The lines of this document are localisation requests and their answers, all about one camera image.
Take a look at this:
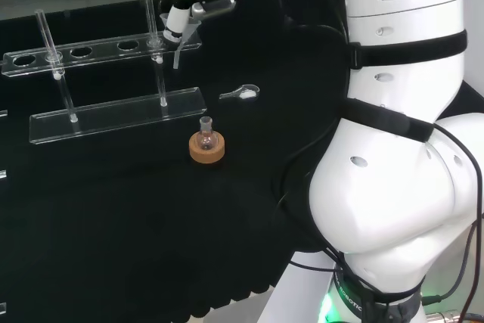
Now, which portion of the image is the clear acrylic funnel stand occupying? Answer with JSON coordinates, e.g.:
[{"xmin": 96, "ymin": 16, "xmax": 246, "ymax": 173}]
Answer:
[{"xmin": 1, "ymin": 0, "xmax": 208, "ymax": 146}]

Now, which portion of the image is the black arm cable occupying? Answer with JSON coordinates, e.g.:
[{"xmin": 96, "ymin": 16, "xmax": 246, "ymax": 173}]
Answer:
[
  {"xmin": 274, "ymin": 23, "xmax": 349, "ymax": 214},
  {"xmin": 430, "ymin": 122, "xmax": 484, "ymax": 323}
]

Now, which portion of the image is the small round-bottom glass flask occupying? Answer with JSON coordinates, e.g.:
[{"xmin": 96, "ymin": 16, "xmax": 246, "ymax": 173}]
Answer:
[{"xmin": 199, "ymin": 116, "xmax": 217, "ymax": 151}]

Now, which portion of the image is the black cloth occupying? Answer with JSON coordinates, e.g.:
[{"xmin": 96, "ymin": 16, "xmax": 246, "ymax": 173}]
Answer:
[{"xmin": 0, "ymin": 0, "xmax": 484, "ymax": 323}]

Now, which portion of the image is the cork ring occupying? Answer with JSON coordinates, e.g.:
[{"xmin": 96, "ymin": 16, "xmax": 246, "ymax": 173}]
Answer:
[{"xmin": 188, "ymin": 132, "xmax": 226, "ymax": 165}]

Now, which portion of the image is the translucent plastic funnel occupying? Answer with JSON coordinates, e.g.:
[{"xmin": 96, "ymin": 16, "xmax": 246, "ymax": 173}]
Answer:
[{"xmin": 159, "ymin": 12, "xmax": 201, "ymax": 70}]

